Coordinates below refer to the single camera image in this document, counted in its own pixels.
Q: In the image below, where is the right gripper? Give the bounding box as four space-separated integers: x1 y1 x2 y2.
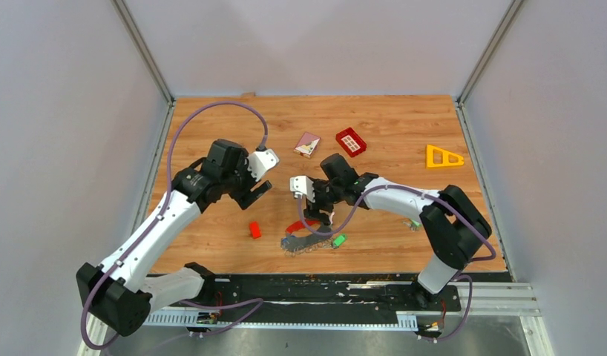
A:
303 179 344 223

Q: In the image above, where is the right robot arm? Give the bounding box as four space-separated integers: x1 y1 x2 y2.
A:
289 154 496 310

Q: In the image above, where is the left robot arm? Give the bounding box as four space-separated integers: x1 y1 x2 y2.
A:
76 139 279 337

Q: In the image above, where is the red rectangular block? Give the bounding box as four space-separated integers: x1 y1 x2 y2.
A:
249 221 262 239

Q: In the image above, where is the playing card box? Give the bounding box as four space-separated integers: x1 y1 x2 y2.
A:
293 131 321 159

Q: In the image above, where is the red window brick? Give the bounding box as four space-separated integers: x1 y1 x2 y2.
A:
335 127 367 157

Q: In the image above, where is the yellow triangular brick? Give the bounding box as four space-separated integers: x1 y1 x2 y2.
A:
425 144 465 168

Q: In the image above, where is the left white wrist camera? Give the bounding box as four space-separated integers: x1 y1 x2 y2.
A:
247 148 280 182

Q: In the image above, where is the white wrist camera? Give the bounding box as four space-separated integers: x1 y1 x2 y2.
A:
289 175 315 202
247 148 280 182

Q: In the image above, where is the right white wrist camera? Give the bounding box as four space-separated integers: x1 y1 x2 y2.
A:
289 175 315 202

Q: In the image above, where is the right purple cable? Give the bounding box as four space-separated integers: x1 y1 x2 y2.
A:
297 184 497 263

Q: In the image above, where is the white slotted cable duct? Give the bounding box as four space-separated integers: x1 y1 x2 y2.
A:
145 309 419 332

